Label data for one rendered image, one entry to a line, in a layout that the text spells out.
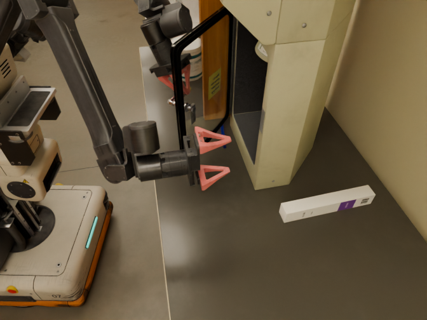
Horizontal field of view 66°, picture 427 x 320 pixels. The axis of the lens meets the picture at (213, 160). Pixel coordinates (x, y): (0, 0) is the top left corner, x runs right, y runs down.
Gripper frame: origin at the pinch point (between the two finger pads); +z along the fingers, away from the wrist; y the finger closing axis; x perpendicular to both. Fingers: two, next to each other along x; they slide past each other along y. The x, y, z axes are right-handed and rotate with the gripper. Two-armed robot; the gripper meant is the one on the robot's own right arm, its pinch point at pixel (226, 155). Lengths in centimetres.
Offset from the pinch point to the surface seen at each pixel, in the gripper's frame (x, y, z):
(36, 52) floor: 313, -119, -132
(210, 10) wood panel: 46.0, 14.2, 5.7
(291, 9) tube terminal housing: 8.9, 27.6, 14.2
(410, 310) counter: -32, -27, 37
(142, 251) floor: 51, -120, -35
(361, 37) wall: 40, 3, 55
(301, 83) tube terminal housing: 9.0, 10.6, 19.6
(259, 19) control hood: 8.9, 26.3, 7.9
